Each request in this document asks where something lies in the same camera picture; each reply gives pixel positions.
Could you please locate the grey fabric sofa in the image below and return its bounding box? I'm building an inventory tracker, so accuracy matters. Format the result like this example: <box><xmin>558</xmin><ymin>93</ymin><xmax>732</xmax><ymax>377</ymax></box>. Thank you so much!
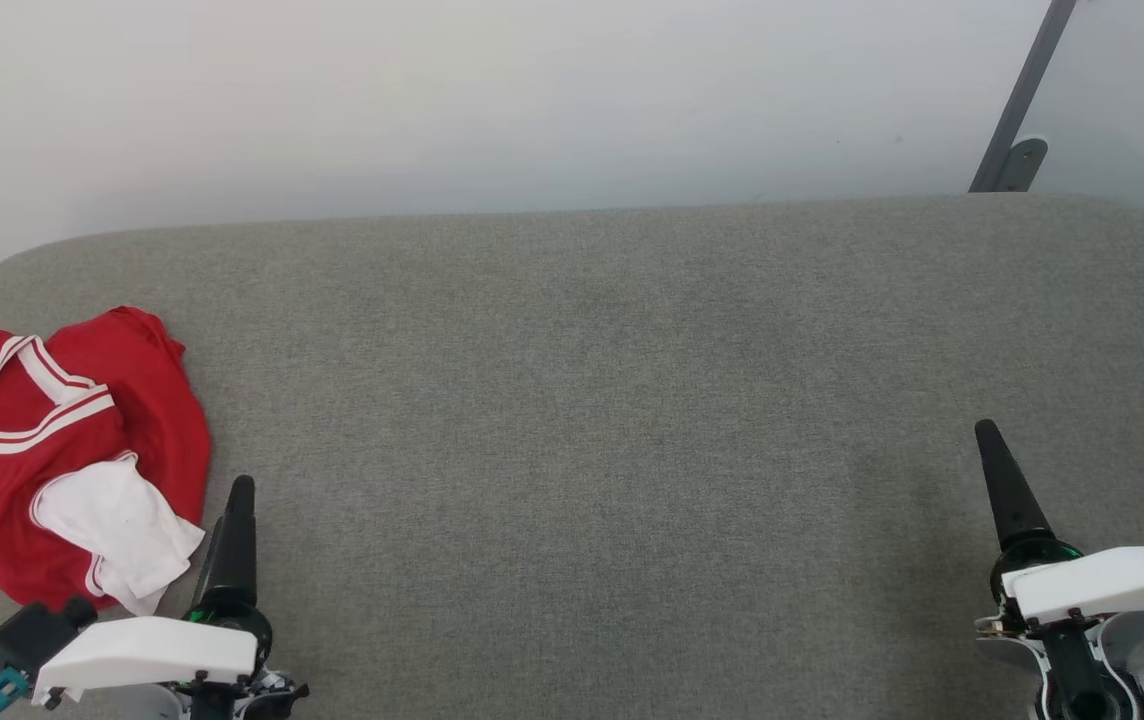
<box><xmin>0</xmin><ymin>193</ymin><xmax>1144</xmax><ymax>720</ymax></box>

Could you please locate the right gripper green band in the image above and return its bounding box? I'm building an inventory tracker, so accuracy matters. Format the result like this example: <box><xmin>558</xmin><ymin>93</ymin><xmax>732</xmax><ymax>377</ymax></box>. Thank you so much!
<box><xmin>974</xmin><ymin>420</ymin><xmax>1144</xmax><ymax>720</ymax></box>

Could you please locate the grey metal pole with bracket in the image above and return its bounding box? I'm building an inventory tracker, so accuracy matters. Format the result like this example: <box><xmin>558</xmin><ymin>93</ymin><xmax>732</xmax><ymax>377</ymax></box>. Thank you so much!
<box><xmin>968</xmin><ymin>0</ymin><xmax>1079</xmax><ymax>194</ymax></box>

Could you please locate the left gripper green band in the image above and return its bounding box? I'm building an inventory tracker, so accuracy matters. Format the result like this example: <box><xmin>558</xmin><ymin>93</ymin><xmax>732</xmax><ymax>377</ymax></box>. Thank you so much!
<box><xmin>172</xmin><ymin>476</ymin><xmax>310</xmax><ymax>720</ymax></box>

